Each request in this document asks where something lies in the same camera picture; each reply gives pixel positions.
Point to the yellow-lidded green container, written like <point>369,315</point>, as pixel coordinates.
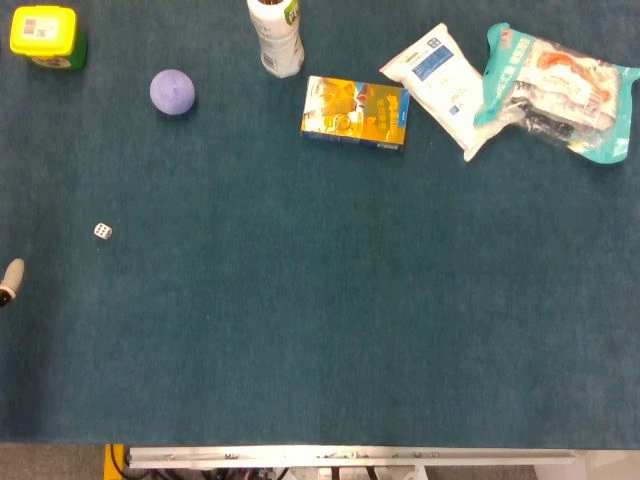
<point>45,34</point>

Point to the white and blue pouch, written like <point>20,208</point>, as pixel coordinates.
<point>442,85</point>

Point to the purple ball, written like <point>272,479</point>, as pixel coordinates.
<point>172,92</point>

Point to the white plastic bottle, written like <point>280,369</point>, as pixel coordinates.
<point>277,40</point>

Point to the teal snack bag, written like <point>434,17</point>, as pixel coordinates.
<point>555,95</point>

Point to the aluminium frame rail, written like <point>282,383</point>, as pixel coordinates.
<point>350,456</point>

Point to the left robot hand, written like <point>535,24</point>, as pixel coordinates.
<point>12,276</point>

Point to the white die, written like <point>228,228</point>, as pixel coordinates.
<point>102,230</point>

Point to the yellow snack box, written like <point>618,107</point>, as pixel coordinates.
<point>355,113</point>

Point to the yellow frame post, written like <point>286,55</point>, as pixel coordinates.
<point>110,462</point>

